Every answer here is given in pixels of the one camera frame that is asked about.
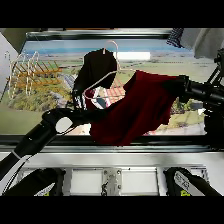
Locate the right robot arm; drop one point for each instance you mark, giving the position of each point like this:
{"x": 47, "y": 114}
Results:
{"x": 208, "y": 91}

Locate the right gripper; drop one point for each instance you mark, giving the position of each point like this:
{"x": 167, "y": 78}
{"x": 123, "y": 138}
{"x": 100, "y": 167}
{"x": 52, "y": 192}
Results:
{"x": 178, "y": 87}

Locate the silver frame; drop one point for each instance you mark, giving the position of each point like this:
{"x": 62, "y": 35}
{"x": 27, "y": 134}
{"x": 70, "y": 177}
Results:
{"x": 133, "y": 157}

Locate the yellow wooden rack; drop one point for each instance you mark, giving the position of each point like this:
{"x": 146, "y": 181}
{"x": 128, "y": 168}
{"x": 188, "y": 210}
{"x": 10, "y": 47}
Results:
{"x": 40, "y": 71}

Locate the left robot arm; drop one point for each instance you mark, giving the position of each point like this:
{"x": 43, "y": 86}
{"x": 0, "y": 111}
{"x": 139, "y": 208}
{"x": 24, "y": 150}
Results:
{"x": 36, "y": 136}

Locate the dark brown garment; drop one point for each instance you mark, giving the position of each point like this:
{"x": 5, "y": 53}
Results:
{"x": 96, "y": 65}

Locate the red garment with white stripes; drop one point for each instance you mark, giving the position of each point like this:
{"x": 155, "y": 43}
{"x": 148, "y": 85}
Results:
{"x": 140, "y": 110}

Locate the dark checked garment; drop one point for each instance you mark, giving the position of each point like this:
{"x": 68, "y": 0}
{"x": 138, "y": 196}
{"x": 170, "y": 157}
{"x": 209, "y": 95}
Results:
{"x": 175, "y": 36}

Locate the white clothes hanger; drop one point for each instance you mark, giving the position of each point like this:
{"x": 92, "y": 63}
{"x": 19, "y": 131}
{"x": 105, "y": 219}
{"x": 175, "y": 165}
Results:
{"x": 16, "y": 65}
{"x": 117, "y": 65}
{"x": 33, "y": 60}

